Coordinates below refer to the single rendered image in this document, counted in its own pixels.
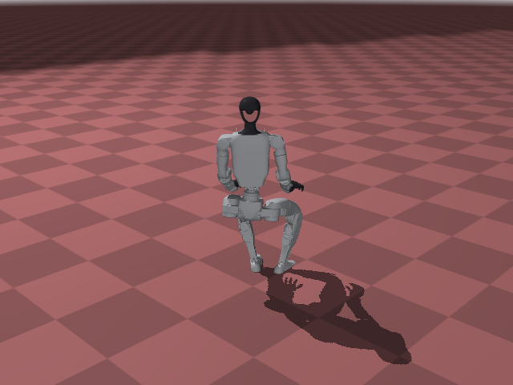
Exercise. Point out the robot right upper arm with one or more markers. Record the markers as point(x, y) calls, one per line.
point(277, 142)

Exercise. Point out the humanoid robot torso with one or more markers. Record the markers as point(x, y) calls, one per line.
point(250, 166)

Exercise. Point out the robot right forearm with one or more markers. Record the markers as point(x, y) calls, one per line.
point(286, 184)

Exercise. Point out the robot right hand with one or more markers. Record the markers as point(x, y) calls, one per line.
point(296, 185)

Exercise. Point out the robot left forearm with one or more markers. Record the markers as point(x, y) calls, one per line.
point(228, 184)

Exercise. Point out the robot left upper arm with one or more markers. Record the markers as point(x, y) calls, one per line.
point(222, 153)

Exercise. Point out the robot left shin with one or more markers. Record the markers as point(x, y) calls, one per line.
point(247, 234)

